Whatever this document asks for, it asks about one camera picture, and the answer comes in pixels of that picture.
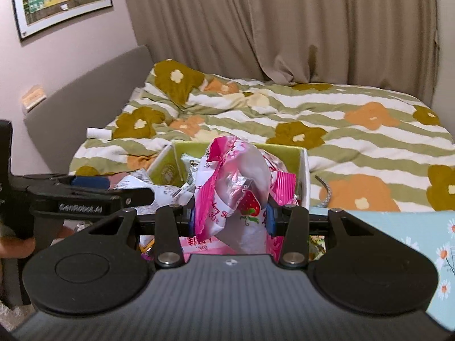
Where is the pink striped snack bag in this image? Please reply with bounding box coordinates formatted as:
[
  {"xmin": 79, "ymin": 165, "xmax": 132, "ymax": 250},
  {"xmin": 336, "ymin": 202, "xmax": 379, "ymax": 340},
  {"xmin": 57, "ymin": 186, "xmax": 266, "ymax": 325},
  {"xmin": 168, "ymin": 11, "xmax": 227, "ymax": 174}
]
[{"xmin": 179, "ymin": 236, "xmax": 284, "ymax": 262}]

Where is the green cardboard box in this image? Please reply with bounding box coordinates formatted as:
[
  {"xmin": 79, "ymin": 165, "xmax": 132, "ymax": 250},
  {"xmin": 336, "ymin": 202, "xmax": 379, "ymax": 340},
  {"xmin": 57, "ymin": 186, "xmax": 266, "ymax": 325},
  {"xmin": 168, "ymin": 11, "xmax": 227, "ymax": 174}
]
[{"xmin": 146, "ymin": 140, "xmax": 311, "ymax": 209}]

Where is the pink strawberry snack bag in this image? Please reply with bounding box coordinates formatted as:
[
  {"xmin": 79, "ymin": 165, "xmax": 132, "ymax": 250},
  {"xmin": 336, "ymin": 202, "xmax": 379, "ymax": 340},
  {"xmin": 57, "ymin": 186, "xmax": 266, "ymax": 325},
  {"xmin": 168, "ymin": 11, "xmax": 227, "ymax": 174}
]
[{"xmin": 194, "ymin": 136, "xmax": 297, "ymax": 253}]

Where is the braided grey cable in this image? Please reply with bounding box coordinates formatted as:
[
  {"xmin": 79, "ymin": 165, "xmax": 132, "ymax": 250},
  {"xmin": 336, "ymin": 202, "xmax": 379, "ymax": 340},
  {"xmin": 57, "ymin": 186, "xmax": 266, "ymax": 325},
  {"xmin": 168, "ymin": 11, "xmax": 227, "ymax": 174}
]
[{"xmin": 314, "ymin": 175, "xmax": 333, "ymax": 209}]

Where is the white paper roll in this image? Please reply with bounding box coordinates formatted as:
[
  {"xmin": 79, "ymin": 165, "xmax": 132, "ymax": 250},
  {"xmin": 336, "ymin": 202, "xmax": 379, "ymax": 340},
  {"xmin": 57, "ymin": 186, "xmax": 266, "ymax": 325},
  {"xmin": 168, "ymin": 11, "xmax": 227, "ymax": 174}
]
[{"xmin": 86, "ymin": 127, "xmax": 112, "ymax": 141}]

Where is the floral striped duvet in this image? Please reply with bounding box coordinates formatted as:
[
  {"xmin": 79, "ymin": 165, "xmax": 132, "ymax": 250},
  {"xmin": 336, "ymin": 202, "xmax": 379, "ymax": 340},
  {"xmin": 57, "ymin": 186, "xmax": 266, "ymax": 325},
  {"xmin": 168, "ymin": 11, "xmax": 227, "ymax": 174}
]
[{"xmin": 69, "ymin": 59, "xmax": 454, "ymax": 212}]

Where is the person's left hand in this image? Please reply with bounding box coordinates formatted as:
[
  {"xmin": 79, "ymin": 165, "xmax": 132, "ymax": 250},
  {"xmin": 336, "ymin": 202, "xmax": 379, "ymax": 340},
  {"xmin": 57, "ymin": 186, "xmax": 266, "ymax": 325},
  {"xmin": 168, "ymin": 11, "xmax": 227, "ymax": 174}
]
[{"xmin": 1, "ymin": 223, "xmax": 74, "ymax": 259}]

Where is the light blue daisy tablecloth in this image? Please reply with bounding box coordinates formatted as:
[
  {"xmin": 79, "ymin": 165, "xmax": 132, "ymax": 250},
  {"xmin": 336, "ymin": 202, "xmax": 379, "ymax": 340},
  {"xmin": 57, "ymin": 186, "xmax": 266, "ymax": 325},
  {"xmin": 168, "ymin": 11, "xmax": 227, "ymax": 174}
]
[{"xmin": 303, "ymin": 209, "xmax": 454, "ymax": 340}]

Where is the grey upholstered headboard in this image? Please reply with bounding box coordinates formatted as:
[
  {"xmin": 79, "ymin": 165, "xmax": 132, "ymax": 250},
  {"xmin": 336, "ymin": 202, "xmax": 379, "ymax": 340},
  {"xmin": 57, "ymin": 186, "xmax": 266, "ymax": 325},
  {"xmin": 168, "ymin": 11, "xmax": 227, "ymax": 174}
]
[{"xmin": 25, "ymin": 46, "xmax": 153, "ymax": 173}]

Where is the white grey snack bag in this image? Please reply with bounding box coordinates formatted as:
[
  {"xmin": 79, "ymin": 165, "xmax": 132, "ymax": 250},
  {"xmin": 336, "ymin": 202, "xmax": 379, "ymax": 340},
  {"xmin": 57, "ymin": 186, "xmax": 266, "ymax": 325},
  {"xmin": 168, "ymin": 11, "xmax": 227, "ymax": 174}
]
[{"xmin": 113, "ymin": 169, "xmax": 194, "ymax": 216}]

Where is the small wall label card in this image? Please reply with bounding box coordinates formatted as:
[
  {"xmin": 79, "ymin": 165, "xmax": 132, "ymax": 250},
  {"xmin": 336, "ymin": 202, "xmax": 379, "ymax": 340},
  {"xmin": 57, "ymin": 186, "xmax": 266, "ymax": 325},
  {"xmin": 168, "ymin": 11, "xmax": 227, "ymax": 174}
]
[{"xmin": 21, "ymin": 85, "xmax": 46, "ymax": 114}]

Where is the beige curtain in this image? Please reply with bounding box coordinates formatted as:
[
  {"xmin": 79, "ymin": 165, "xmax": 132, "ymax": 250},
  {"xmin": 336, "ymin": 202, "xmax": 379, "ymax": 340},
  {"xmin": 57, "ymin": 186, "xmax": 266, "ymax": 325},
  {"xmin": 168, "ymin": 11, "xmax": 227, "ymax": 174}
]
[{"xmin": 126, "ymin": 0, "xmax": 438, "ymax": 104}]

